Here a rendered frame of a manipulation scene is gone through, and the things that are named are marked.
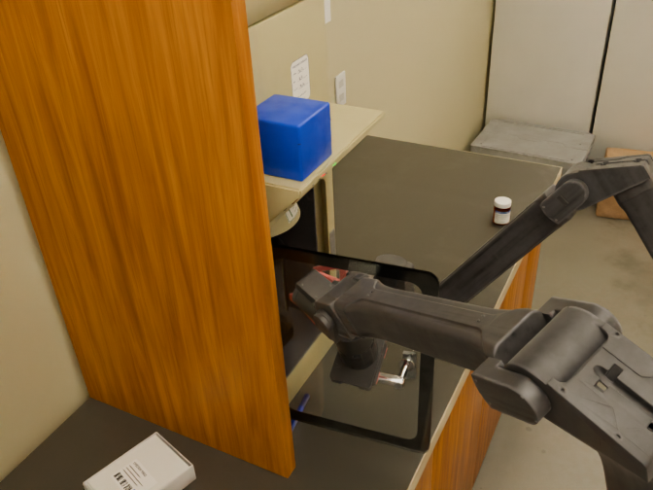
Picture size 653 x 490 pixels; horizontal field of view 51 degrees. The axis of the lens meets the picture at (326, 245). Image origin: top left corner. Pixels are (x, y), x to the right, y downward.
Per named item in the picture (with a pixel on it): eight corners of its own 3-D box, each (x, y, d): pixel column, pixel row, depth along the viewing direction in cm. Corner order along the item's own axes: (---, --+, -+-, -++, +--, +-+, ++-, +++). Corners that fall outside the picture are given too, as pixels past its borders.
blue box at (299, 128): (246, 171, 105) (239, 116, 100) (278, 145, 112) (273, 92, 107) (302, 183, 101) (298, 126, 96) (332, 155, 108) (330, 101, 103)
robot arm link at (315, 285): (328, 327, 86) (377, 286, 89) (272, 273, 92) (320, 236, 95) (336, 367, 96) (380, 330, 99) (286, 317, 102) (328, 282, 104)
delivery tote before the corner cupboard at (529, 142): (464, 196, 397) (469, 144, 379) (487, 166, 427) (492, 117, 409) (570, 218, 372) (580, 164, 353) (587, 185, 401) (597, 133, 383)
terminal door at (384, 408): (276, 411, 132) (255, 240, 110) (429, 452, 123) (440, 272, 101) (274, 414, 132) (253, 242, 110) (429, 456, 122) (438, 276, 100)
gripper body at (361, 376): (330, 382, 103) (322, 364, 97) (350, 322, 108) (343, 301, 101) (371, 393, 101) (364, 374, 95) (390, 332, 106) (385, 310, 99)
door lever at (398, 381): (360, 359, 115) (360, 347, 114) (414, 371, 112) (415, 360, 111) (349, 380, 111) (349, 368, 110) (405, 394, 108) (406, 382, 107)
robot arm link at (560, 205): (597, 200, 96) (610, 181, 105) (568, 171, 97) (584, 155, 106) (410, 351, 122) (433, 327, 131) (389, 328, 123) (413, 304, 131)
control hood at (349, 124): (240, 232, 109) (233, 177, 103) (331, 150, 132) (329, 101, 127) (303, 248, 104) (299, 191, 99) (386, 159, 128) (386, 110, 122)
